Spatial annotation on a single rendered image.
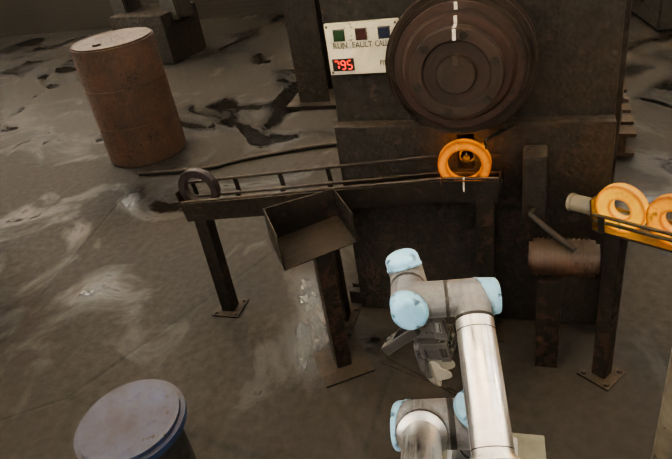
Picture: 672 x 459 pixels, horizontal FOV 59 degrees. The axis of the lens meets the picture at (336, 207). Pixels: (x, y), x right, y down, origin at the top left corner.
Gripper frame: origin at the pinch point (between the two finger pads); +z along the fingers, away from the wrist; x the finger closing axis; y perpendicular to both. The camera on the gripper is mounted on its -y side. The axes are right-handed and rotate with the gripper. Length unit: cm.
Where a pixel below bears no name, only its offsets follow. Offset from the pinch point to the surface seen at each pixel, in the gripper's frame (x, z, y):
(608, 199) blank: 71, -7, 40
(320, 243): 53, -14, -51
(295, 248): 50, -15, -59
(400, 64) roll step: 76, -61, -12
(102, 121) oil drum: 204, -57, -283
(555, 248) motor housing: 73, 10, 21
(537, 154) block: 85, -20, 20
